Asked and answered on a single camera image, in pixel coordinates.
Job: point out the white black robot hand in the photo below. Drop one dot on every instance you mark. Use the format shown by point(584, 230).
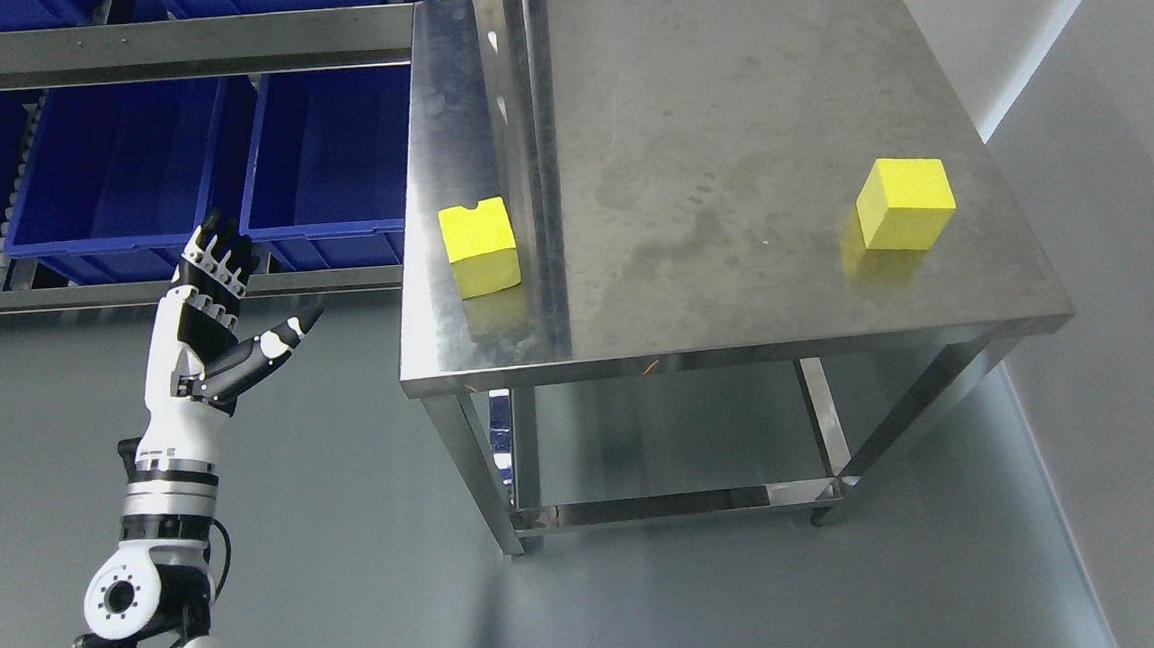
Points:
point(197, 367)

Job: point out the yellow foam block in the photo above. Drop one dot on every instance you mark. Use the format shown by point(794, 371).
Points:
point(904, 204)
point(481, 248)

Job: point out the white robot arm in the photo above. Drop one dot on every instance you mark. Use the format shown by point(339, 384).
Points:
point(157, 590)

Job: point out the blue bin lower middle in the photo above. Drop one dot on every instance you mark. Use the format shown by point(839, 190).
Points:
point(116, 179)

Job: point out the metal shelf rack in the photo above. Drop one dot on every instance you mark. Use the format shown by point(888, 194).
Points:
point(336, 37)

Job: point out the blue bin lower right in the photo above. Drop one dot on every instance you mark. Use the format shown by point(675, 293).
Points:
point(325, 184)

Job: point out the stainless steel table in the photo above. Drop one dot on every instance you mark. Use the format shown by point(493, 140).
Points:
point(681, 178)

